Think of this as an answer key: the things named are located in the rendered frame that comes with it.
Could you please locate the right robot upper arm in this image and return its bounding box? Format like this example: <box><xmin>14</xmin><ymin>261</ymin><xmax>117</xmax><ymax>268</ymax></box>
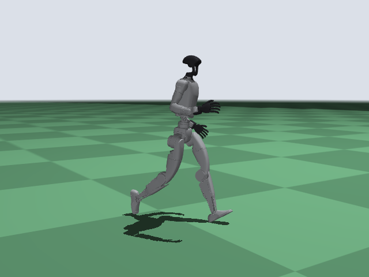
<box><xmin>170</xmin><ymin>80</ymin><xmax>189</xmax><ymax>114</ymax></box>

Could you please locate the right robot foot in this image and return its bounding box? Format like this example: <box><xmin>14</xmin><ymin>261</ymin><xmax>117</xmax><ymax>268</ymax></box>
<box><xmin>130</xmin><ymin>189</ymin><xmax>140</xmax><ymax>214</ymax></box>

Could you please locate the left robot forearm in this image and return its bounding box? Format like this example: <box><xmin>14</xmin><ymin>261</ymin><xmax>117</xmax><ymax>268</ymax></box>
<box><xmin>180</xmin><ymin>117</ymin><xmax>194</xmax><ymax>128</ymax></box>

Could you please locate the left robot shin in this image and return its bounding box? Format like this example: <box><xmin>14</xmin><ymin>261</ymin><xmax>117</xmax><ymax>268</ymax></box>
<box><xmin>199</xmin><ymin>171</ymin><xmax>217</xmax><ymax>214</ymax></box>

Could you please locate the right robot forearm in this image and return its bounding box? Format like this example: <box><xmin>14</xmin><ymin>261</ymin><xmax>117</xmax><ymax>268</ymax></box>
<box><xmin>170</xmin><ymin>103</ymin><xmax>198</xmax><ymax>117</ymax></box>

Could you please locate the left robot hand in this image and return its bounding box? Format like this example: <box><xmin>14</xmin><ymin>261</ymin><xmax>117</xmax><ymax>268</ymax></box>
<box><xmin>190</xmin><ymin>120</ymin><xmax>209</xmax><ymax>139</ymax></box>

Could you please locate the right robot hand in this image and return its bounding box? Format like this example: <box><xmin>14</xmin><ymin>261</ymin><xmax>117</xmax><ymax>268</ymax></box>
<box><xmin>193</xmin><ymin>100</ymin><xmax>220</xmax><ymax>115</ymax></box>

